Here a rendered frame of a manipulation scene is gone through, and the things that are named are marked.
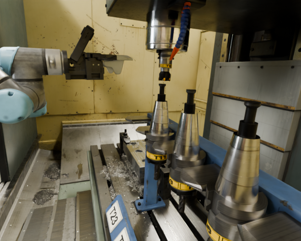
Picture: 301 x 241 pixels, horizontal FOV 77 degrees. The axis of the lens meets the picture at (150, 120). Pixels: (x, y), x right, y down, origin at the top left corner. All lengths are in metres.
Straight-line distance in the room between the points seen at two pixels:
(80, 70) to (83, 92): 1.06
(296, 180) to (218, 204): 0.76
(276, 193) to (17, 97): 0.48
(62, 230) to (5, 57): 0.64
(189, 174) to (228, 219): 0.08
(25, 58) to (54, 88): 1.09
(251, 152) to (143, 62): 1.63
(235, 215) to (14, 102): 0.45
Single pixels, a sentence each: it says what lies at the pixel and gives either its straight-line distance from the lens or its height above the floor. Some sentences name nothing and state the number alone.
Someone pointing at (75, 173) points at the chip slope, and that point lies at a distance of 1.43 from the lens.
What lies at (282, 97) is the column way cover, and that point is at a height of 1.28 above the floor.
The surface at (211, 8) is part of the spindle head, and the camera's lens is 0.69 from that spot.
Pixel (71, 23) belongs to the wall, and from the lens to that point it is 1.72.
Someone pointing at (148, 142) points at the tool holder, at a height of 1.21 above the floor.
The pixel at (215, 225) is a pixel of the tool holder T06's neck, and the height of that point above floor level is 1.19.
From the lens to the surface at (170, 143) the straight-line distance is 0.38.
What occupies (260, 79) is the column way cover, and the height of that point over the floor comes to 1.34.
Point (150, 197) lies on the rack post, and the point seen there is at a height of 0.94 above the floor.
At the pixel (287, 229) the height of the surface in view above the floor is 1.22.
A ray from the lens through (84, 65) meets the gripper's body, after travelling 0.65.
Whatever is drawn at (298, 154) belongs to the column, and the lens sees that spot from 0.94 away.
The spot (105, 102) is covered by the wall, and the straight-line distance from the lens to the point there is 1.73.
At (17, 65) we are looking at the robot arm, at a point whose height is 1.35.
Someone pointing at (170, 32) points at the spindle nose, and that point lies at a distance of 0.69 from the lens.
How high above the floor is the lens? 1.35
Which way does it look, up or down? 15 degrees down
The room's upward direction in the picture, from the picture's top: 3 degrees clockwise
